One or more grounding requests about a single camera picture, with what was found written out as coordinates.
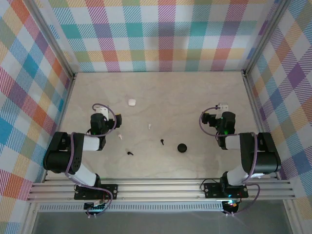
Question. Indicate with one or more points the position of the white earbud charging case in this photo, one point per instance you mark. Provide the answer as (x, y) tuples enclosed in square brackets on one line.
[(131, 102)]

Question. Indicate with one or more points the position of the black earbud charging case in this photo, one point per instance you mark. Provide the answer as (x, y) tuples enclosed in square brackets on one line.
[(182, 147)]

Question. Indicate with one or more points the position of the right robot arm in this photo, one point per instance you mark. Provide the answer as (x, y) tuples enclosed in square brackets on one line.
[(234, 142)]

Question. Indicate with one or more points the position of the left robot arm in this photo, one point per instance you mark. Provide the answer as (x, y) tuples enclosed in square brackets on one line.
[(87, 142)]

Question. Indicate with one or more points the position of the controller circuit board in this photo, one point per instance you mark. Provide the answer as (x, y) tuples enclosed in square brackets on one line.
[(231, 204), (97, 207)]

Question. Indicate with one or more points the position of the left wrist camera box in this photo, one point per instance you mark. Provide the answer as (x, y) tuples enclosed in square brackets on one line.
[(102, 111)]

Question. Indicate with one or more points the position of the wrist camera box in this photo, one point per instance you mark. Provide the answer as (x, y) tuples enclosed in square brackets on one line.
[(102, 111), (223, 106)]

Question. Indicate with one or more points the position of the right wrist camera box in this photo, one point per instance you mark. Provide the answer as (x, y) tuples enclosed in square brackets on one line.
[(223, 106)]

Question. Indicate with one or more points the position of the aluminium side rail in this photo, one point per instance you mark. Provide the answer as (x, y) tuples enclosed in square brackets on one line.
[(61, 122), (259, 122)]

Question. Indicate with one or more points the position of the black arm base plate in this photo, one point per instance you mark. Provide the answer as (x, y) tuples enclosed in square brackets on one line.
[(109, 191), (212, 190)]

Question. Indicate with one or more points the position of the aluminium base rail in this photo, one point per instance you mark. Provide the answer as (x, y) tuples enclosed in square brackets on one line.
[(158, 189)]

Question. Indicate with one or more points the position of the aluminium frame post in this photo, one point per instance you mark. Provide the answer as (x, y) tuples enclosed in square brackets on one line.
[(50, 36), (265, 36)]

